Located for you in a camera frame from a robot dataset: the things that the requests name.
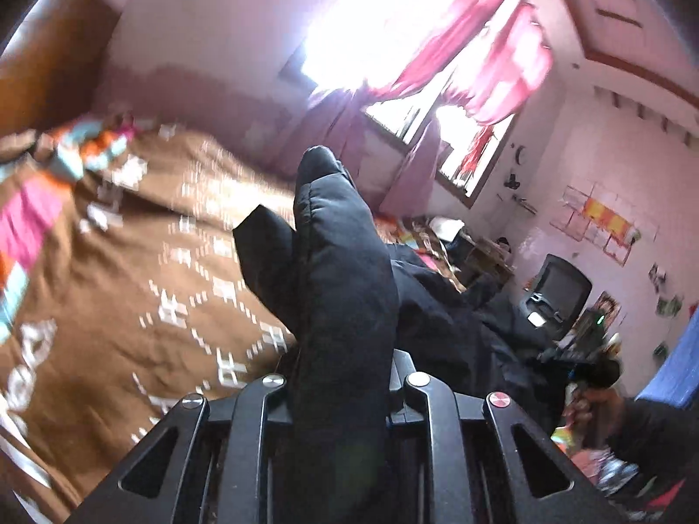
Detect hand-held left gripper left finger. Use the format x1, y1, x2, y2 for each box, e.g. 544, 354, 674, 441
68, 374, 301, 524

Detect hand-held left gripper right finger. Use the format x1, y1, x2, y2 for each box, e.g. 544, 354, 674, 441
387, 349, 629, 524

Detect black puffer jacket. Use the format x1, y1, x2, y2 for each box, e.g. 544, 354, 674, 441
232, 145, 552, 524

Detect person's right forearm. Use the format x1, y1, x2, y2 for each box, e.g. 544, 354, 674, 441
595, 393, 699, 508

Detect person's right hand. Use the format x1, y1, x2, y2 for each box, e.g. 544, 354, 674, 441
567, 386, 608, 440

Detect blue cloth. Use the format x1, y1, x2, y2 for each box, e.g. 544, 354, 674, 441
636, 317, 699, 410

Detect black office chair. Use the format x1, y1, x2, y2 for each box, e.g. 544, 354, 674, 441
521, 254, 593, 339

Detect cluttered wooden desk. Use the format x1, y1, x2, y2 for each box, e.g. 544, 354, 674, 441
426, 218, 517, 290

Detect brown printed blanket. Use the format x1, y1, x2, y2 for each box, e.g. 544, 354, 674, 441
0, 112, 471, 524

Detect pink tied curtain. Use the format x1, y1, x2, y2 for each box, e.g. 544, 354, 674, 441
289, 87, 375, 181
379, 117, 454, 216

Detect pink curtain valance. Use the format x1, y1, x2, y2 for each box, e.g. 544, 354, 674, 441
363, 0, 552, 126

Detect window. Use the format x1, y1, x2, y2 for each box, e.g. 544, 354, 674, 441
278, 0, 517, 208

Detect wooden headboard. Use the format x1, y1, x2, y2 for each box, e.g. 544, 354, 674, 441
0, 0, 124, 140

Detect small wall stickers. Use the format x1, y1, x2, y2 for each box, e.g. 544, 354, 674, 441
647, 265, 685, 318

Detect colourful wall posters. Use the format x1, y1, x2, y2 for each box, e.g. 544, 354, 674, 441
549, 183, 642, 268

